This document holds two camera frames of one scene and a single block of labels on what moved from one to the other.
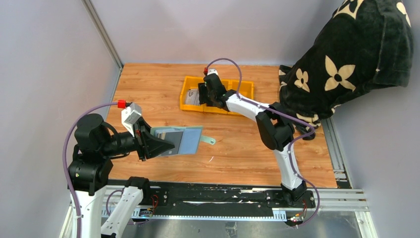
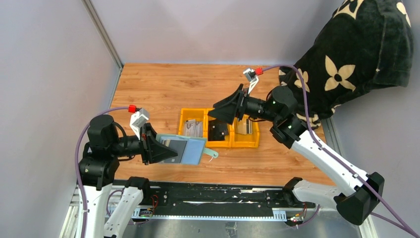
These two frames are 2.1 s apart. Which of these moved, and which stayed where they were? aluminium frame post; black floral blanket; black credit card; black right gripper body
Moved: black credit card; black right gripper body
Stayed: black floral blanket; aluminium frame post
